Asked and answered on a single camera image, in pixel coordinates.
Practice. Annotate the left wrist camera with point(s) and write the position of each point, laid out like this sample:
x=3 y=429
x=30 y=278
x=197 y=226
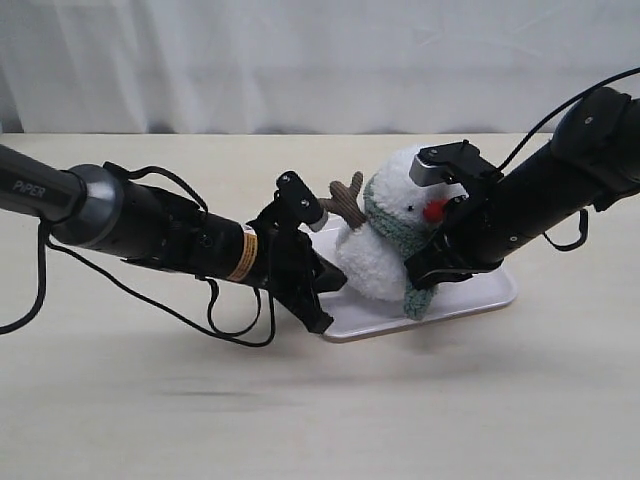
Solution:
x=304 y=205

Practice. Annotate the white backdrop curtain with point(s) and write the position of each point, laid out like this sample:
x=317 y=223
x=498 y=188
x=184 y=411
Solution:
x=306 y=67

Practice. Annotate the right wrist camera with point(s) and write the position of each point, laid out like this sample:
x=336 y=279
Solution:
x=453 y=163

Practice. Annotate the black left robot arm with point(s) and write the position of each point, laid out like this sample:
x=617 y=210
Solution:
x=153 y=219

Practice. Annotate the white rectangular tray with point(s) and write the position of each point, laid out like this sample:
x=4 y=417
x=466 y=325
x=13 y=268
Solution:
x=372 y=301

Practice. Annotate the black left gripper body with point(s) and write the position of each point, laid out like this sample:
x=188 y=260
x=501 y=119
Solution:
x=284 y=266

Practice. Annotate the green fluffy scarf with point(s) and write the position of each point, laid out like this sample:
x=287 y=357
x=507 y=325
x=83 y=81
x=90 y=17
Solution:
x=393 y=207

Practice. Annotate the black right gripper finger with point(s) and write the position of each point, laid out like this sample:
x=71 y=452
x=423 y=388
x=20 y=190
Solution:
x=427 y=262
x=430 y=278

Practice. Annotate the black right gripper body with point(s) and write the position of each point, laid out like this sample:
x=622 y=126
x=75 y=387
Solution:
x=459 y=241

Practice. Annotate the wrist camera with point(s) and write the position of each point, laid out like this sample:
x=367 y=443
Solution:
x=453 y=163
x=304 y=205

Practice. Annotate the white plush snowman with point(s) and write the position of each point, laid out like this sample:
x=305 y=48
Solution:
x=346 y=200

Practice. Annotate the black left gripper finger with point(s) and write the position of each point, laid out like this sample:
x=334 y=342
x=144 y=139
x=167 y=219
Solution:
x=326 y=277
x=305 y=306

